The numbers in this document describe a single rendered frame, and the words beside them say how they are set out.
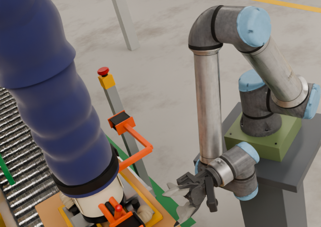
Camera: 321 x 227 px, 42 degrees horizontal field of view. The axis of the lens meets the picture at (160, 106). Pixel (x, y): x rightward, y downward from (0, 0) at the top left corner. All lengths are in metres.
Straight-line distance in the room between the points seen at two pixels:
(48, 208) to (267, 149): 0.96
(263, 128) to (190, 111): 1.83
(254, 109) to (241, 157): 0.48
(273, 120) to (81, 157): 0.95
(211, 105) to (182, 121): 2.17
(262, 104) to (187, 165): 1.43
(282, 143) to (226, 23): 0.78
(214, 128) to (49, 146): 0.56
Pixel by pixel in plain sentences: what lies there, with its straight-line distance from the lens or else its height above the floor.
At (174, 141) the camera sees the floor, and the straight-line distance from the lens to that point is 3.43.
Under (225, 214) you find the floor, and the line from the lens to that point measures 2.78.
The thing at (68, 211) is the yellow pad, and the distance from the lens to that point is 1.70.
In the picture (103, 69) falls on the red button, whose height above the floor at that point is 1.04.
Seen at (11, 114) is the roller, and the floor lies 0.53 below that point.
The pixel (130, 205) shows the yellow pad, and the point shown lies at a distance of 1.60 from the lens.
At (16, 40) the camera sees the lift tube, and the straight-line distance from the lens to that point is 1.14.
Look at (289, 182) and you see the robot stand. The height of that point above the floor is 0.75.
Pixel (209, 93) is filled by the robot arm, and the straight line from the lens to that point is 1.44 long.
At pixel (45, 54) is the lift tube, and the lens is 1.17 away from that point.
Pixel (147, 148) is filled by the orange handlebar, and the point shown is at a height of 1.09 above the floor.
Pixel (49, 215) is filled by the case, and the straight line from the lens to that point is 1.78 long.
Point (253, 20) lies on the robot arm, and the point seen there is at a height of 1.55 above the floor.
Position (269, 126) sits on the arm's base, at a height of 0.88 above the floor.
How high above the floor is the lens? 2.07
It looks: 32 degrees down
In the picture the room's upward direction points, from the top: 17 degrees counter-clockwise
